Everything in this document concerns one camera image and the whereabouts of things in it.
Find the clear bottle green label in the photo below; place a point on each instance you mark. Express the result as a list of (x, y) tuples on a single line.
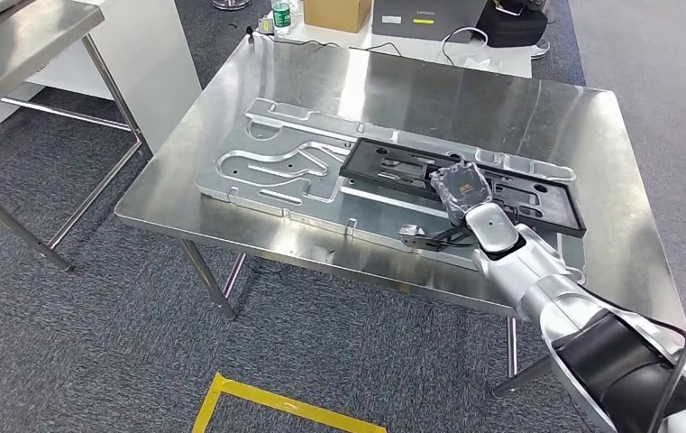
[(281, 15)]

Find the white desk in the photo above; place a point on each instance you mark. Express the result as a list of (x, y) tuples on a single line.
[(498, 60)]

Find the aluminium fixture plate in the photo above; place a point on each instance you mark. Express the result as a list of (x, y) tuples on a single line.
[(295, 179)]

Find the phone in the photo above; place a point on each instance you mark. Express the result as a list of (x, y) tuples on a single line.
[(522, 6)]

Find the white cabinet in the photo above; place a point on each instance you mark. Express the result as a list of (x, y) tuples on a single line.
[(151, 71)]

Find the brown cardboard box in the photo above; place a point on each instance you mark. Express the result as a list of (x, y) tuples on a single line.
[(336, 13)]

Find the grey laptop box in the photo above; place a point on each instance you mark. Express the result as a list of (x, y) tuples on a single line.
[(432, 18)]

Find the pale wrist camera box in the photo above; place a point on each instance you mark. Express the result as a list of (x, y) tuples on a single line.
[(410, 233)]

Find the small grey charger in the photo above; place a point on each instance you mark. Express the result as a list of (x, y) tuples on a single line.
[(267, 25)]

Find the black plastic panel part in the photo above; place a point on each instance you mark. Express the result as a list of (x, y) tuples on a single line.
[(372, 167)]

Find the stainless steel side table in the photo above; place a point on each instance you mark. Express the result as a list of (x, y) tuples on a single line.
[(20, 42)]

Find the yellow floor tape square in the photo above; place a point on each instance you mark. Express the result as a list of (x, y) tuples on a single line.
[(271, 403)]

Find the chrome round base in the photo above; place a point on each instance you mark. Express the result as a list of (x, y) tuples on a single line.
[(232, 3)]

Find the black bag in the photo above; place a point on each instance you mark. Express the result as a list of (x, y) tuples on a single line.
[(510, 30)]

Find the stainless steel workbench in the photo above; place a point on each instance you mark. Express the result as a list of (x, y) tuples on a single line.
[(438, 89)]

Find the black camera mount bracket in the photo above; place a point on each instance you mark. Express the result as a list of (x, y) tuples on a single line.
[(444, 242)]

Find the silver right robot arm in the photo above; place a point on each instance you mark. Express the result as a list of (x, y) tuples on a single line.
[(557, 293)]

